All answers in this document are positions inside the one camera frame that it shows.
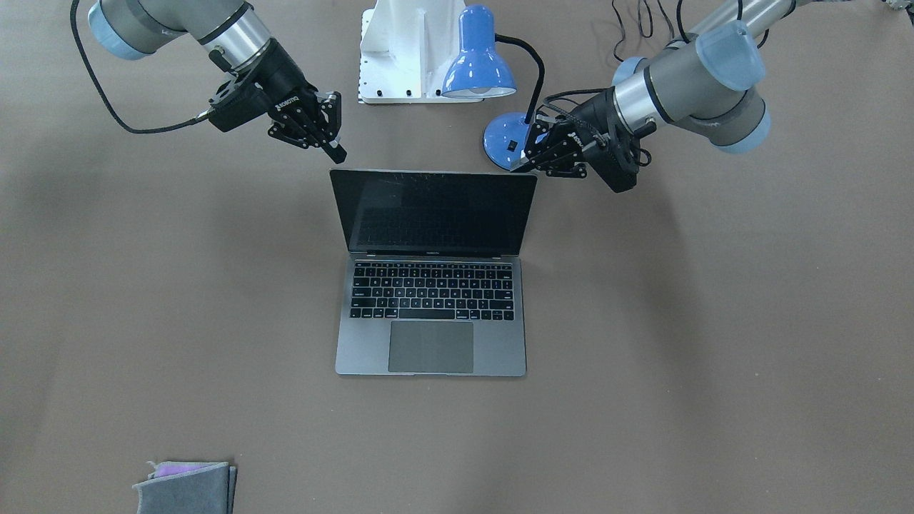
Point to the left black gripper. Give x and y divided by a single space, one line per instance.
590 120

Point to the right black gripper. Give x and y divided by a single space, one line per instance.
283 80

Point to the grey laptop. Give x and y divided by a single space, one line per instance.
433 281

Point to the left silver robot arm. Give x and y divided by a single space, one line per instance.
703 81

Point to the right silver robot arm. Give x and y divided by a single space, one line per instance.
231 32

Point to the blue desk lamp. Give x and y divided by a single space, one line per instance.
480 72

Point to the folded grey cloth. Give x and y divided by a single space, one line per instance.
187 487

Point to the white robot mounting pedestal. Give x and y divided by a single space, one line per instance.
406 49

